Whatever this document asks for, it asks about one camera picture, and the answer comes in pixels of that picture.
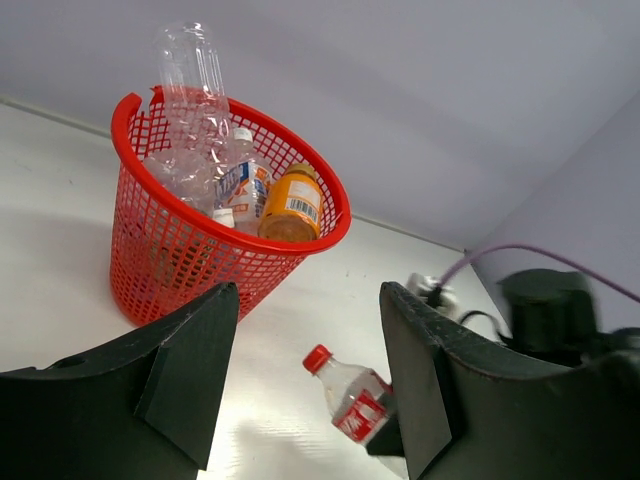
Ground large clear plastic bottle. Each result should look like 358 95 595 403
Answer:
143 21 237 217

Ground white orange label bottle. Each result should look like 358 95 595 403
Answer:
212 127 272 236

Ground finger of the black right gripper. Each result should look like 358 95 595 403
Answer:
365 419 405 458

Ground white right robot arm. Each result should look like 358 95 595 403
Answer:
366 269 639 479

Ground red mesh plastic bin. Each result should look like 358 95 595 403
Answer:
110 85 351 326

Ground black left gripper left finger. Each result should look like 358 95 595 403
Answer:
1 283 239 479

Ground red label cola bottle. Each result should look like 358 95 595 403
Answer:
302 344 396 445

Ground orange juice bottle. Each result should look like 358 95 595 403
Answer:
258 163 323 243

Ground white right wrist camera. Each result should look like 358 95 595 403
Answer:
405 273 458 316

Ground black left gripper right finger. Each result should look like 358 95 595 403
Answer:
379 282 639 479

